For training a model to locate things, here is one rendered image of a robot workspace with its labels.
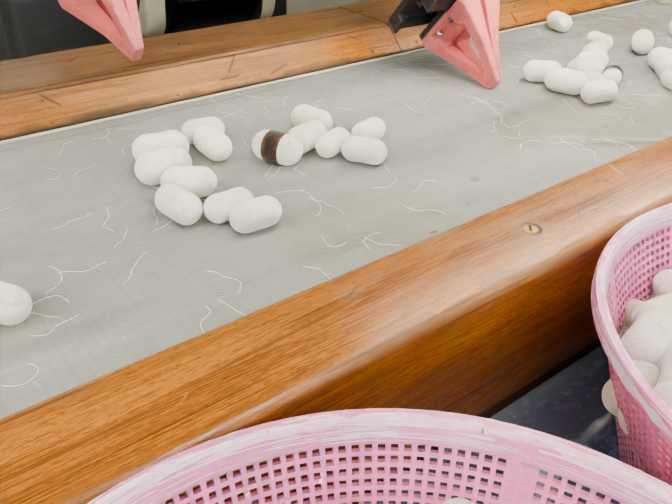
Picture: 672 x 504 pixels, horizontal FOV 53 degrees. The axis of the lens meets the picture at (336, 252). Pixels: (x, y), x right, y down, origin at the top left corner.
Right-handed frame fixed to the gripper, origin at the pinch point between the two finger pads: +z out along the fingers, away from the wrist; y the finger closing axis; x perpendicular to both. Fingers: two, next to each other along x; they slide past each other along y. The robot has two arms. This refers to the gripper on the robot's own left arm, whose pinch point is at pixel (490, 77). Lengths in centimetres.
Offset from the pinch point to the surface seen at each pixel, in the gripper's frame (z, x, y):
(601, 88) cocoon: 5.8, -5.8, 4.6
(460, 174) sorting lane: 9.0, -6.6, -14.6
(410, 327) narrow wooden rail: 17.0, -16.7, -30.3
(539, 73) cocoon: 1.3, -1.3, 4.4
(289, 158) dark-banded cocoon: 3.3, -2.8, -24.1
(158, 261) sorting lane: 7.9, -5.6, -35.9
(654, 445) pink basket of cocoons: 25.2, -20.7, -25.2
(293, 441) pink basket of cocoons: 18.8, -18.2, -37.7
